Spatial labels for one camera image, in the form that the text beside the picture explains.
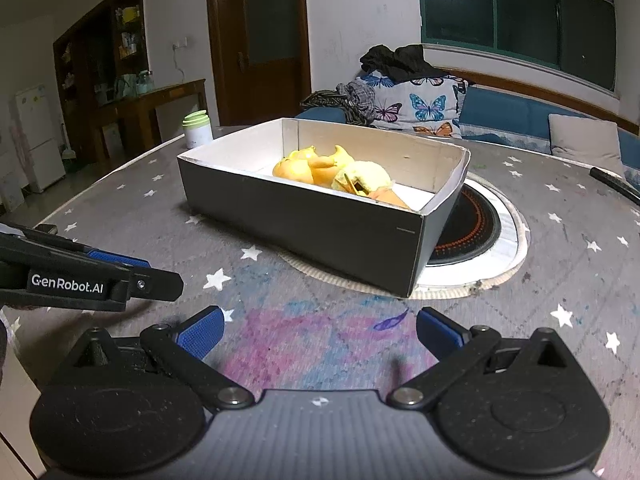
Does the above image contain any dark wooden door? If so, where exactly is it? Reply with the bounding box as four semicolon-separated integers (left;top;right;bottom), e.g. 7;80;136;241
206;0;312;128

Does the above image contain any butterfly print cushion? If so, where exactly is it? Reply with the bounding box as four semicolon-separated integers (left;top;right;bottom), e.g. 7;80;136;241
357;72;468;140

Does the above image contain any pale yellow round plush toy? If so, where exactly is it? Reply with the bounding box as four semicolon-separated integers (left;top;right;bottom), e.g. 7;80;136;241
332;161;393;196

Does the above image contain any wooden sideboard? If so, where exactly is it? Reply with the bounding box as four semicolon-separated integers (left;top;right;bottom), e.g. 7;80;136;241
92;79;208;161

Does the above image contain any grey star print tablecloth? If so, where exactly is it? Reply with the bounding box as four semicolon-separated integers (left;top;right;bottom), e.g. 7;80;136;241
0;125;640;480

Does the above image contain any white cup green lid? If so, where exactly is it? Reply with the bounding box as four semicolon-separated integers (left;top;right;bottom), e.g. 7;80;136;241
181;110;213;150

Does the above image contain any green framed window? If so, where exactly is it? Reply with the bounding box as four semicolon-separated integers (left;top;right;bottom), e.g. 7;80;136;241
417;0;618;93

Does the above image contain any blue sofa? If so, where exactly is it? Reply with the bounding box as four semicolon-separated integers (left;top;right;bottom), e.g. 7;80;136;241
295;82;640;186

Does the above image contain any tall wooden cabinet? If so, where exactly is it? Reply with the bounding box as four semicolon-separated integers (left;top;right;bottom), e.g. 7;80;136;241
52;0;146;156

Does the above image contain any white hob surround ring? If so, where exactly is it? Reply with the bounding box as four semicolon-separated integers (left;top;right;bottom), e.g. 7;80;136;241
277;172;530;301

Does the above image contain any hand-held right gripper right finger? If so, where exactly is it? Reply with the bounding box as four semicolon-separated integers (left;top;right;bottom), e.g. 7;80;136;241
387;307;583;410

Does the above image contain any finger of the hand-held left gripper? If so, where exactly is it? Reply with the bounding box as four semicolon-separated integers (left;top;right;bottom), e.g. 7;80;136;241
0;221;152;270
111;266;184;304

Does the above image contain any black round induction hob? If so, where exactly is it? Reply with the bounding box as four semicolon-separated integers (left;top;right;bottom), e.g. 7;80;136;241
425;182;502;267

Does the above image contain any orange toy piece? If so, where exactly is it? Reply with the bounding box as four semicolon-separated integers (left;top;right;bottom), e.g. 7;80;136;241
367;187;412;210

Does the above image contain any grey cushion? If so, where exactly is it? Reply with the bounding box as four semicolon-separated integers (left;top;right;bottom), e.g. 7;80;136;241
547;113;626;176

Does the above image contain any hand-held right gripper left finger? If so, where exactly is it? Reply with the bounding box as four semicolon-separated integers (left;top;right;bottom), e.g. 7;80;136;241
47;306;257;411

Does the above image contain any yellow orange plush toy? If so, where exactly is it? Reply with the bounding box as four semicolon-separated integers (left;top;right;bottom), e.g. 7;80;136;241
272;146;318;183

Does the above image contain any white refrigerator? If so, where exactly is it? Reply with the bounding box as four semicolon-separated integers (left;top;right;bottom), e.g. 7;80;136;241
14;85;67;193

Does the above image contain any pile of black clothes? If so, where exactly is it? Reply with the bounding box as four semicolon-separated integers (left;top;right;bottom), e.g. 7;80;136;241
360;44;438;83

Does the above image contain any plaid cloth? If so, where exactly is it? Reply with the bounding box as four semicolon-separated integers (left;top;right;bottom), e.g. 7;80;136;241
300;81;376;127

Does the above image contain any black cardboard box white inside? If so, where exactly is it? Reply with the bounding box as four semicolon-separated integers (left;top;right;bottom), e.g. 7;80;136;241
176;117;472;300

